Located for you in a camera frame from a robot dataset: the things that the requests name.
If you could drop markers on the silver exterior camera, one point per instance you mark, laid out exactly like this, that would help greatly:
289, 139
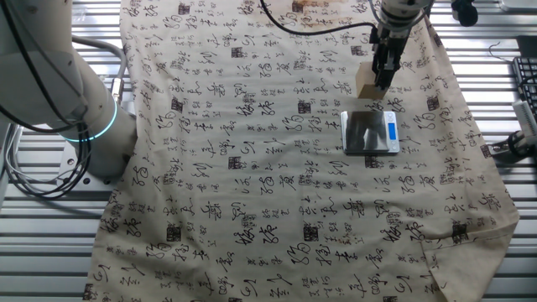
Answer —
524, 115

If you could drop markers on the wrist camera on grey bracket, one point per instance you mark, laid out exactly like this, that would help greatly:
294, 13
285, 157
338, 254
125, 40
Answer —
465, 12

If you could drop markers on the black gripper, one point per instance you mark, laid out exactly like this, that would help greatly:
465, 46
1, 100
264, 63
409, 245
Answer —
390, 44

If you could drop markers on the beige calligraphy print cloth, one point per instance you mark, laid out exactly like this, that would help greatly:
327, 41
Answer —
251, 168

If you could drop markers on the tan wooden block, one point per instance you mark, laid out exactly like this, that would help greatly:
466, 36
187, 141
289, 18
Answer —
365, 81

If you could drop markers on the black camera clamp mount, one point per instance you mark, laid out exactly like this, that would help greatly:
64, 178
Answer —
514, 144

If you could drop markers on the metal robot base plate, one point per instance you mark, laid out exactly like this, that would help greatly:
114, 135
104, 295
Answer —
90, 181

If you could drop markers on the silver digital pocket scale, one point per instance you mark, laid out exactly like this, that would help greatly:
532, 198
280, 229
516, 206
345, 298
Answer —
369, 132

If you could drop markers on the black computer keyboard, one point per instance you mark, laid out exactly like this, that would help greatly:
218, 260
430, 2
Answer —
526, 79

